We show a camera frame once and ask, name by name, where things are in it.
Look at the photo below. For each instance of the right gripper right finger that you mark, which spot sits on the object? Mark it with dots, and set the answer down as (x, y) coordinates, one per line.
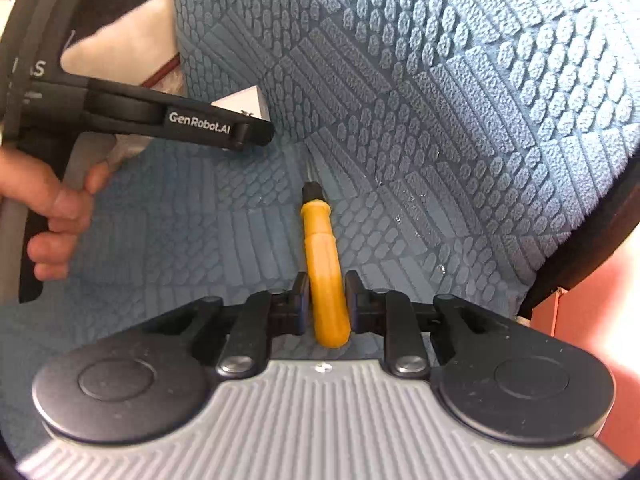
(399, 321)

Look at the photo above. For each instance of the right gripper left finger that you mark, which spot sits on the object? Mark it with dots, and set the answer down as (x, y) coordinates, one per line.
(251, 327)

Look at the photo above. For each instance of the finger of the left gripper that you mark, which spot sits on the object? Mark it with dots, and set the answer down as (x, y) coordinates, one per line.
(251, 131)

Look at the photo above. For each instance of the white usb wall charger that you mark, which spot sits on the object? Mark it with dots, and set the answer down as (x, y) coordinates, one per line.
(247, 102)

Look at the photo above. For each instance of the yellow handled screwdriver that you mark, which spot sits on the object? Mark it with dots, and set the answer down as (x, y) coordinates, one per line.
(329, 309)

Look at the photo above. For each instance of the person left hand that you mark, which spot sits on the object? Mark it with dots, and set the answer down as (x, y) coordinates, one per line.
(68, 212)

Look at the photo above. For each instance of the beige red black blanket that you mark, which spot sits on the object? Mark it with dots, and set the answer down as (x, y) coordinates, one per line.
(125, 41)

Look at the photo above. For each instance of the blue textured sofa cushion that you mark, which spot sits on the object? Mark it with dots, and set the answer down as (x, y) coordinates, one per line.
(460, 143)

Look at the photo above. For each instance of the red pink box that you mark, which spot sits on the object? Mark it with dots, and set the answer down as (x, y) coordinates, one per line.
(601, 315)

